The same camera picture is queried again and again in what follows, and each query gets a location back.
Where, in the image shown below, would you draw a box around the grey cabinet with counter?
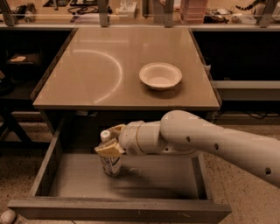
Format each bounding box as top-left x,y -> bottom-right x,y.
33,26 -> 220,130

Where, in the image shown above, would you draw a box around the white round object on floor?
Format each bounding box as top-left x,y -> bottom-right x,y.
0,209 -> 17,224

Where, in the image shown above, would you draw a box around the pink stacked plastic trays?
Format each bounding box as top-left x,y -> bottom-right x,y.
179,0 -> 208,25

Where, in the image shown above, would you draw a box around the black cables on bench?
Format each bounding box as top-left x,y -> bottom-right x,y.
67,4 -> 100,16

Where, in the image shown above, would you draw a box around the black side table frame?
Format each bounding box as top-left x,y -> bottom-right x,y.
0,52 -> 49,149

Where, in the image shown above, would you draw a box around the white paper bowl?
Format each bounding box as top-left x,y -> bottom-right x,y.
139,62 -> 182,91

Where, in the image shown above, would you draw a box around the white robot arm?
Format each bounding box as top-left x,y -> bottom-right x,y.
94,110 -> 280,187

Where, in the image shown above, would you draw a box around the clear plastic water bottle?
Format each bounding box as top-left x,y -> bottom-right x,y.
100,130 -> 122,177

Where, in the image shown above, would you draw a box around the grey open top drawer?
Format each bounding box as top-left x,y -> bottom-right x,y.
8,114 -> 231,224

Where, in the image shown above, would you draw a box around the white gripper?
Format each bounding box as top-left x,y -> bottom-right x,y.
94,121 -> 144,158

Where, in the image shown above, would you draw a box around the clear plastic container on bench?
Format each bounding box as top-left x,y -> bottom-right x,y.
231,13 -> 256,25

